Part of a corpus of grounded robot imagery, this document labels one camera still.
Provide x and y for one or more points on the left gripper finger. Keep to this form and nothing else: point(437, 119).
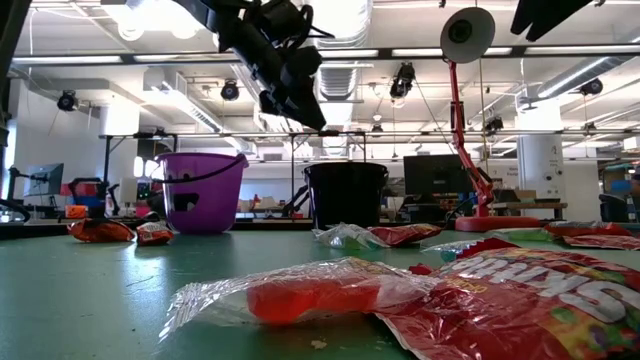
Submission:
point(272, 106)
point(305, 107)

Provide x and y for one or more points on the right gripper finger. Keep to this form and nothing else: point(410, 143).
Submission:
point(522, 15)
point(555, 12)

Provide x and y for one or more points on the red Skittles pack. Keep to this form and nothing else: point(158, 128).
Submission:
point(605, 242)
point(407, 234)
point(525, 310)

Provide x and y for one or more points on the red and white candy pack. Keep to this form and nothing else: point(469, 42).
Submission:
point(587, 229)
point(155, 234)

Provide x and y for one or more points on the grey monitor on arm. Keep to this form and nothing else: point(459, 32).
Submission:
point(46, 179)

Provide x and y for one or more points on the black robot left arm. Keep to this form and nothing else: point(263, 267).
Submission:
point(215, 10)

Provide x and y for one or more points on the black background robot arm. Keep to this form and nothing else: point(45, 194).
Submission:
point(300, 197)

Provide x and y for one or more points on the clear wrapped orange candy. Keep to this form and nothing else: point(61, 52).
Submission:
point(310, 300)

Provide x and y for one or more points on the clear wrapped green candy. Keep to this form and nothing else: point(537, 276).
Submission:
point(520, 235)

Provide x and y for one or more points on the black ceiling spotlight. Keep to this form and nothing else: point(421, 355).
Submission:
point(402, 80)
point(591, 86)
point(66, 101)
point(230, 91)
point(494, 123)

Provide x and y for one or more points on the black bucket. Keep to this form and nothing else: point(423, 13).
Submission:
point(345, 200)

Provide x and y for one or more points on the purple face bucket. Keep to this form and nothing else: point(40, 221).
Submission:
point(210, 210)

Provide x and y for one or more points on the red desk lamp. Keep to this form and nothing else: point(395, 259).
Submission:
point(457, 125)

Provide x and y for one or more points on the black monitor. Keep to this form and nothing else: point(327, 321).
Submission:
point(435, 175)

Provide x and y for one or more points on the white round pillar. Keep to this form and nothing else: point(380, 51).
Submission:
point(540, 165)

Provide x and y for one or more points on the blue storage bins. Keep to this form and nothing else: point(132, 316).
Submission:
point(622, 186)

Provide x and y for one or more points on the wooden workbench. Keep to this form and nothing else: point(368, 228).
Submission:
point(530, 205)

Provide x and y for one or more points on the black office chair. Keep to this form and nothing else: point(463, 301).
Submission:
point(614, 209)

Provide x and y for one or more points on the orange peanut butter cup pack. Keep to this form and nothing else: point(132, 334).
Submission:
point(100, 231)

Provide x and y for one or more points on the orange box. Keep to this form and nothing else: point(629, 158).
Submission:
point(76, 212)

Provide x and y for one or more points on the green felt table mat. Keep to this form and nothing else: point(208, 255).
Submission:
point(75, 290)

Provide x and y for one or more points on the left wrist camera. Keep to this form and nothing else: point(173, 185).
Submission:
point(306, 62)

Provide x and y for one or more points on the silver ceiling duct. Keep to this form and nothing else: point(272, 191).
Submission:
point(345, 80)
point(575, 80)

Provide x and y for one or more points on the white rectangular duct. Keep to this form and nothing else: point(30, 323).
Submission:
point(190, 105)

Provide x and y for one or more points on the black overhead frame beam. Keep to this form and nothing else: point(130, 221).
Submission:
point(385, 52)

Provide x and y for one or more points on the black workbench frame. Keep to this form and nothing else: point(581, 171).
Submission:
point(106, 165)

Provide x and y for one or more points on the black frame strut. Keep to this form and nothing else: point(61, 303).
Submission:
point(10, 20)

